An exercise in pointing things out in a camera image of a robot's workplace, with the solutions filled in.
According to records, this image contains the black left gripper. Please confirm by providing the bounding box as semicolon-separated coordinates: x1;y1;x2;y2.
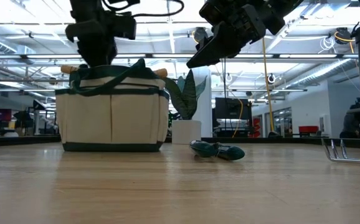
65;11;118;68

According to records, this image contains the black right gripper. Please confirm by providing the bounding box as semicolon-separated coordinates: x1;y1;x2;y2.
186;0;287;69

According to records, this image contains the cream canvas bag green trim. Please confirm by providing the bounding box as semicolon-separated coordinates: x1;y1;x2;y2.
54;58;171;153

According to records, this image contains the black screen on stand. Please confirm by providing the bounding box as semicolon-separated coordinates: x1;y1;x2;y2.
214;96;252;138

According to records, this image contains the artificial plant in white pot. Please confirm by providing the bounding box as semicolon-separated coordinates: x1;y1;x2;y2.
162;68;208;145

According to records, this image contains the purple lit screen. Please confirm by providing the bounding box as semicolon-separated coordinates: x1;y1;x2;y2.
0;108;13;123

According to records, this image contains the red bin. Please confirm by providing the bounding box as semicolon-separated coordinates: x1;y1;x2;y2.
298;125;320;137

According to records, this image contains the person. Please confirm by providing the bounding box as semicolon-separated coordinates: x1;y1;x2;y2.
338;112;360;139

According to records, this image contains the black cable reel yellow cord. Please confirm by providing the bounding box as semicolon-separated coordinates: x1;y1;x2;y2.
333;26;356;45
193;27;209;50

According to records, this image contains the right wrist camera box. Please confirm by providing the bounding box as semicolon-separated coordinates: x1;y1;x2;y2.
198;1;230;27

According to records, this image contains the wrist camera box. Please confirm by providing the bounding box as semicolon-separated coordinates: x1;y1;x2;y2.
198;1;230;27
114;15;137;41

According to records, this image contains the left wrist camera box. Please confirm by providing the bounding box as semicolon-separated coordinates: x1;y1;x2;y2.
114;15;137;41

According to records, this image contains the black camera cable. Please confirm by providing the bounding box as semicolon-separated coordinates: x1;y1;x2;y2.
103;0;186;19

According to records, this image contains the yellow hanging cable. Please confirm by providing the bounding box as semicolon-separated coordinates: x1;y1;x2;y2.
262;37;281;138

